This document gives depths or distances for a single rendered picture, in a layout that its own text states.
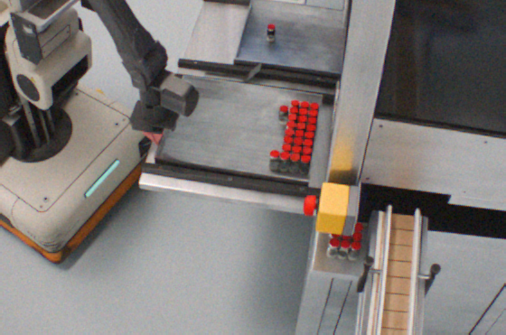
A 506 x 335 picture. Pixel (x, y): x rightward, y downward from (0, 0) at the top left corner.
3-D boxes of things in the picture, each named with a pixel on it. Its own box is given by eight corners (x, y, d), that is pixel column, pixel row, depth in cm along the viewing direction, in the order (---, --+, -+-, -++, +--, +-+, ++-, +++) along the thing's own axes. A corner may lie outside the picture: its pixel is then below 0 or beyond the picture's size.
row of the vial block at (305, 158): (317, 116, 160) (319, 103, 156) (308, 175, 149) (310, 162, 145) (308, 115, 160) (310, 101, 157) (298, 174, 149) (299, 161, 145)
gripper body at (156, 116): (173, 134, 144) (172, 110, 138) (129, 126, 144) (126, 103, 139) (181, 111, 148) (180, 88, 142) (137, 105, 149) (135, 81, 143)
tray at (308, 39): (370, 23, 184) (371, 14, 181) (367, 88, 167) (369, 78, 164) (250, 7, 187) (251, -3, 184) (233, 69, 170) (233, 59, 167)
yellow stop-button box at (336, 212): (353, 207, 134) (359, 186, 128) (351, 237, 129) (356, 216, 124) (317, 202, 135) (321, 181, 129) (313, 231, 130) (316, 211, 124)
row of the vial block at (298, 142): (308, 115, 160) (310, 101, 157) (297, 174, 149) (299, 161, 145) (299, 113, 160) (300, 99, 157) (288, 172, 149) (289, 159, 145)
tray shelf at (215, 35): (370, 18, 188) (370, 13, 187) (354, 220, 143) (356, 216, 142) (206, -4, 193) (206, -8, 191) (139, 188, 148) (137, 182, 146)
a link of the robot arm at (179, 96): (152, 40, 134) (128, 69, 130) (200, 58, 131) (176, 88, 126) (159, 78, 144) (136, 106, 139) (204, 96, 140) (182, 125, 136)
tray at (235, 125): (321, 105, 163) (323, 95, 160) (307, 190, 146) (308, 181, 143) (183, 85, 166) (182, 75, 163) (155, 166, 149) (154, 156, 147)
